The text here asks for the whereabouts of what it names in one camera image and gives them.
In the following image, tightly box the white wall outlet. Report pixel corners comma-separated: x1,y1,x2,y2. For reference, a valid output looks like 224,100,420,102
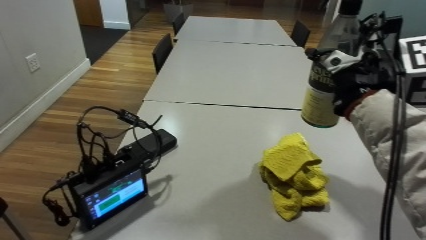
23,52,41,74

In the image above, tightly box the black glove cable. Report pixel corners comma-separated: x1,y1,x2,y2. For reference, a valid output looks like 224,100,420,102
377,63,407,240

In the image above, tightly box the grey planter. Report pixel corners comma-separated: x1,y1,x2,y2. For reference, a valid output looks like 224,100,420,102
162,0,195,23

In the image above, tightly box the black bundle of cables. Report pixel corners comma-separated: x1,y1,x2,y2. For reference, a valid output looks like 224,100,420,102
41,105,163,228

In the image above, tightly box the black rectangular box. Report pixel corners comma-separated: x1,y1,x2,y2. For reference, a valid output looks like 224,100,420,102
115,128,178,165

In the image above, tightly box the black touchscreen device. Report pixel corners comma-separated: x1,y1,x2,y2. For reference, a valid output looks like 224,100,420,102
69,162,150,232

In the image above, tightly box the grey spray bottle yellow label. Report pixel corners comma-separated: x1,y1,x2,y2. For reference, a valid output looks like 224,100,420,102
299,0,364,129

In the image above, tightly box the black tripod leg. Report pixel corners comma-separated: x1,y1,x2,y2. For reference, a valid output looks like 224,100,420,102
0,196,29,240

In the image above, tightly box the black chair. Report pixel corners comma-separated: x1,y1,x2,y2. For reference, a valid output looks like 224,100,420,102
170,12,187,36
288,19,312,49
150,32,174,75

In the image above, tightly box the white cube of black markers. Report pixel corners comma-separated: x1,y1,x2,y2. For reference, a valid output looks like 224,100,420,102
396,34,426,106

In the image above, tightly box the yellow cloth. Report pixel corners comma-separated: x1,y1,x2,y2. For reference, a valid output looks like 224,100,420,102
258,132,332,223

